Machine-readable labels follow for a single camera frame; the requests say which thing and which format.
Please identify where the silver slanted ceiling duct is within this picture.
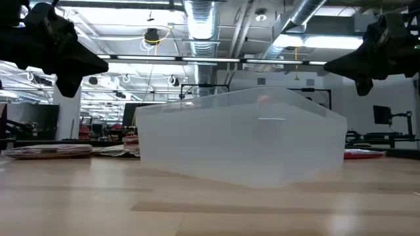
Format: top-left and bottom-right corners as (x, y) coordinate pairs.
(255, 0), (329, 71)

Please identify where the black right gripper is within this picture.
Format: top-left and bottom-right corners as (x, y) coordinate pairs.
(324, 12), (420, 97)

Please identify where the white building column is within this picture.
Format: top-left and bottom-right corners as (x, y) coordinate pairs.
(52, 75), (82, 141)

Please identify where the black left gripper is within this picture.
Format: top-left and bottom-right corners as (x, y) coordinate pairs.
(0, 2), (109, 98)

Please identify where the clear plastic basket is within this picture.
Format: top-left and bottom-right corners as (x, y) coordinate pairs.
(135, 87), (348, 189)

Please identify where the silver ribbed ceiling duct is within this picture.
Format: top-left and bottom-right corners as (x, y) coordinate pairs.
(182, 0), (219, 96)

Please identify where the long ceiling light strip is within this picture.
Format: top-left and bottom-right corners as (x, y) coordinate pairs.
(98, 54), (327, 66)

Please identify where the black monitor on arm stand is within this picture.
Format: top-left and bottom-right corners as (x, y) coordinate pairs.
(373, 104), (413, 148)

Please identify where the black partition panel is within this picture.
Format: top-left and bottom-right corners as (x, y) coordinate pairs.
(6, 103), (60, 141)

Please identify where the yellow ceiling cable reel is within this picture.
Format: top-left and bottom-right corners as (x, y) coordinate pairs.
(142, 28), (171, 45)

